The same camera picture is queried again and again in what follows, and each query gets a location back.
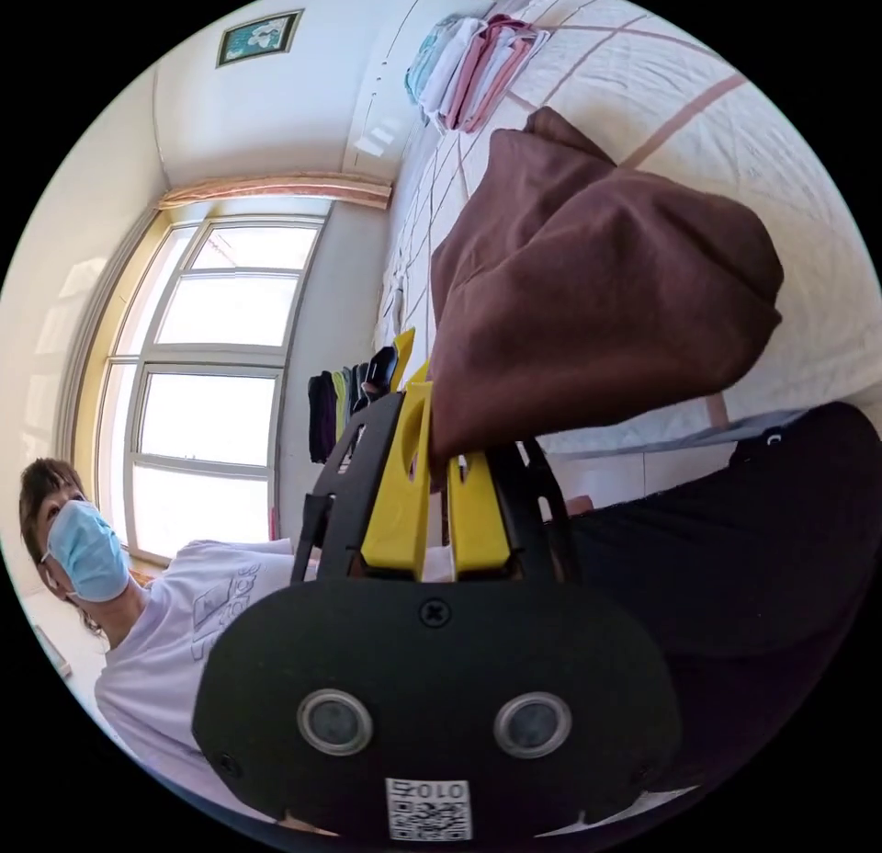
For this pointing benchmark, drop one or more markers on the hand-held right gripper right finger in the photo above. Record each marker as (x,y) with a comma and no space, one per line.
(477,522)

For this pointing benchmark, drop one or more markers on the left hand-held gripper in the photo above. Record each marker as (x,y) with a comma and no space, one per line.
(380,377)

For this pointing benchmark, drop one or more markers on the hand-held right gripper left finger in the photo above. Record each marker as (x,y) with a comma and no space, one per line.
(400,508)

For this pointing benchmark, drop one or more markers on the brown short sleeve shirt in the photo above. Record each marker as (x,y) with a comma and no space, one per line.
(592,294)

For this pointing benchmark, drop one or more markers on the pile of dark clothes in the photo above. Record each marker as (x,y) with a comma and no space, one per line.
(327,412)

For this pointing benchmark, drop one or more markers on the window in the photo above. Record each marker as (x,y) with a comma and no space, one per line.
(207,384)

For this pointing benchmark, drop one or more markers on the person's body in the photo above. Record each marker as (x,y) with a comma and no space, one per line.
(158,632)

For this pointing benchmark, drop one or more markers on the pile of light folded clothes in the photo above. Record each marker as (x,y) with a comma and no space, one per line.
(475,67)

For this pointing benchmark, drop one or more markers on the framed picture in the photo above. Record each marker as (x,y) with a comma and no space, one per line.
(258,37)

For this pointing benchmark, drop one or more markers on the bed with checked white quilt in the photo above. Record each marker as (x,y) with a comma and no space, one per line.
(689,95)

